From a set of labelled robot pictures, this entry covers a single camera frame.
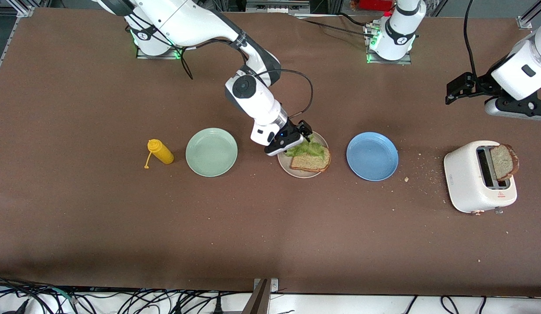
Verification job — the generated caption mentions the green plate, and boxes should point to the green plate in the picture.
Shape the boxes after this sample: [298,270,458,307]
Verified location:
[185,128,238,177]

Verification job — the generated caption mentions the brown bread slice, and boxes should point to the brown bread slice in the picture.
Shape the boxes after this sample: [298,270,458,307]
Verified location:
[490,144,520,181]
[290,146,331,172]

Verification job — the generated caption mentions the black cable tangle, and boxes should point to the black cable tangle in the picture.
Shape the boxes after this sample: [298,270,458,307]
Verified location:
[0,274,253,314]

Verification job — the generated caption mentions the silver corner bracket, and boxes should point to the silver corner bracket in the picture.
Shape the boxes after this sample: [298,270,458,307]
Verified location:
[253,278,279,294]

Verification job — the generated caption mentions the red box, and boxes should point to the red box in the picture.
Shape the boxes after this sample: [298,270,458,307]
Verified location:
[358,0,394,11]

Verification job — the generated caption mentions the grey power strip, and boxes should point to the grey power strip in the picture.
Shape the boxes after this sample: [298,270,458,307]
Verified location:
[246,0,311,14]

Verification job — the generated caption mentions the green lettuce leaf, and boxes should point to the green lettuce leaf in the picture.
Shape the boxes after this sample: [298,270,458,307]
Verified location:
[284,134,325,158]

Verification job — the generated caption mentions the yellow squeeze bottle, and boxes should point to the yellow squeeze bottle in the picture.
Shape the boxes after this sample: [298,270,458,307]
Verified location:
[144,139,175,169]

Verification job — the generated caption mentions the beige plate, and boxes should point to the beige plate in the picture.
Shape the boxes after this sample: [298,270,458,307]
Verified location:
[277,131,330,179]

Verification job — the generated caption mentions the blue plate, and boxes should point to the blue plate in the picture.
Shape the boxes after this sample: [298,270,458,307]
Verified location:
[346,132,399,181]

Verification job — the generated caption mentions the white toaster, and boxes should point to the white toaster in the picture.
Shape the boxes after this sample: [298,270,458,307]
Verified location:
[444,140,518,215]

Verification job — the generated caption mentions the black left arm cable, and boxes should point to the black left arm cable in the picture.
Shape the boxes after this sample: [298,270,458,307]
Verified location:
[463,0,479,78]

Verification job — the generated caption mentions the dark metal beam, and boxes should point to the dark metal beam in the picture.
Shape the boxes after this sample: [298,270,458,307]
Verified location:
[241,279,271,314]

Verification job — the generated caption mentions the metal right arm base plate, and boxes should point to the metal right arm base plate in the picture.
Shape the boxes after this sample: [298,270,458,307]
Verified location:
[136,44,185,60]

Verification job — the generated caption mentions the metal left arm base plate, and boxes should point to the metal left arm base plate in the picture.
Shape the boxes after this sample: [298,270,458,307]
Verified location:
[366,24,413,65]

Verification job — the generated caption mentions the aluminium frame post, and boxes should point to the aluminium frame post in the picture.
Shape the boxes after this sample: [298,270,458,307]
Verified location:
[517,0,541,30]

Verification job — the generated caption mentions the black base power cable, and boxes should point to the black base power cable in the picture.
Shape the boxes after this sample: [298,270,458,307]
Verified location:
[292,12,373,38]

